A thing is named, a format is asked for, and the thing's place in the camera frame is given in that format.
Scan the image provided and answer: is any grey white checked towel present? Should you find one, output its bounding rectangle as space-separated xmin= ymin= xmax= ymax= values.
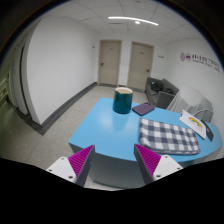
xmin=138 ymin=117 xmax=201 ymax=156

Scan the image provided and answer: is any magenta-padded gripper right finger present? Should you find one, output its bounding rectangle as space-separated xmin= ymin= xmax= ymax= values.
xmin=133 ymin=143 xmax=184 ymax=186

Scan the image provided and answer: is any purple smartphone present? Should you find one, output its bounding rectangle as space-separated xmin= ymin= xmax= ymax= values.
xmin=131 ymin=102 xmax=156 ymax=117

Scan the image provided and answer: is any beige door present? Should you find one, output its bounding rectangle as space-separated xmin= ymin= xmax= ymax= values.
xmin=126 ymin=41 xmax=155 ymax=92
xmin=97 ymin=39 xmax=123 ymax=87

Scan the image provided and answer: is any long ceiling light strip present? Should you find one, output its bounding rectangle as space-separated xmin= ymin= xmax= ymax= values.
xmin=107 ymin=15 xmax=160 ymax=27

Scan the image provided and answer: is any dark bag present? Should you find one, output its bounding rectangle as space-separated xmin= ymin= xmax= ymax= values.
xmin=150 ymin=81 xmax=165 ymax=93

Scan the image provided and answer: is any dark teal mug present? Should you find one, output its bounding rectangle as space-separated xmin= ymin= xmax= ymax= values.
xmin=112 ymin=87 xmax=134 ymax=115

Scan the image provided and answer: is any red wall logo lettering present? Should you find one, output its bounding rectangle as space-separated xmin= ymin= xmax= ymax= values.
xmin=179 ymin=51 xmax=222 ymax=73

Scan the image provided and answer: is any grey sofa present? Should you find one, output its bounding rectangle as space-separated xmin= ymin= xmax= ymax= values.
xmin=144 ymin=76 xmax=181 ymax=110

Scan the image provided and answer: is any white board with rainbow print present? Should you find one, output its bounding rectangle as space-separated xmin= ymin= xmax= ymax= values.
xmin=179 ymin=109 xmax=208 ymax=140

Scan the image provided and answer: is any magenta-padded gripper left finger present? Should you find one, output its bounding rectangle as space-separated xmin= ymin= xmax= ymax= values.
xmin=45 ymin=144 xmax=97 ymax=188

